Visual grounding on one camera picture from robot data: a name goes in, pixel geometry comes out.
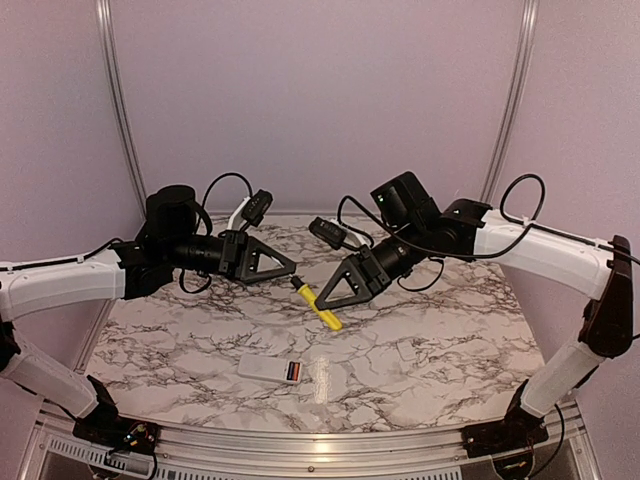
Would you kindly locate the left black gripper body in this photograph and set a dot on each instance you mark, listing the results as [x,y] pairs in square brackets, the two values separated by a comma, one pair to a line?
[231,256]

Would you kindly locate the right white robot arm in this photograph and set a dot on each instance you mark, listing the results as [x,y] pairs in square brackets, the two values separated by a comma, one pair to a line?
[470,230]

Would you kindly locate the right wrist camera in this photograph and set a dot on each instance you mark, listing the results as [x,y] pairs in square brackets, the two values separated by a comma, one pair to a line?
[339,235]

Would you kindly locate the right aluminium corner post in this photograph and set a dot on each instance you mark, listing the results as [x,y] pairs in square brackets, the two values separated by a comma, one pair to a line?
[522,59]

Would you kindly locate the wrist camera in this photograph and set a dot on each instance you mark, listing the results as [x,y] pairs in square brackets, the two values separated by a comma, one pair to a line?
[251,211]
[339,235]

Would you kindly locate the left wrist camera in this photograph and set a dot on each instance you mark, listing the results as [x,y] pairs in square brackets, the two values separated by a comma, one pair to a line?
[251,211]

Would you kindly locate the orange black battery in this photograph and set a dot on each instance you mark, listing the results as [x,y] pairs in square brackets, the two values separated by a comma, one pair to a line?
[293,372]

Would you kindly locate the white battery cover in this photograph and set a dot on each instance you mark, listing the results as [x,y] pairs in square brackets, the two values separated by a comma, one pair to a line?
[406,351]

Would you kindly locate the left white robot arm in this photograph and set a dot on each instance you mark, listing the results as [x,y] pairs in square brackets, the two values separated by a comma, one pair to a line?
[176,235]

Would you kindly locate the white remote control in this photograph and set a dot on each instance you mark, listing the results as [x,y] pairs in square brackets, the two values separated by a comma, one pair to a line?
[264,368]

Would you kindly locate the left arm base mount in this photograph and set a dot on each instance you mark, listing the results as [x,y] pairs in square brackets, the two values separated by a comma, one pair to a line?
[105,426]

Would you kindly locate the left aluminium corner post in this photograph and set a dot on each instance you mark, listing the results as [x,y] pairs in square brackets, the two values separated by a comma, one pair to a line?
[117,95]

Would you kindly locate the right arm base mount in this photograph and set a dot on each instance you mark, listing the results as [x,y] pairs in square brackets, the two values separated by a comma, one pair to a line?
[517,429]

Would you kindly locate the aluminium corner post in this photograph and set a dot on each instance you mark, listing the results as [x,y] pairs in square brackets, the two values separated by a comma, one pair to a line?
[522,59]
[117,95]

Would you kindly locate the front aluminium frame rail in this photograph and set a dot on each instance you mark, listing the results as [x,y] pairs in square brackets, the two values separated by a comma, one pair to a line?
[199,453]

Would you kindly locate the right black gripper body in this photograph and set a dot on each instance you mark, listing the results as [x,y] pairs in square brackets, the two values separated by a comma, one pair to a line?
[377,274]

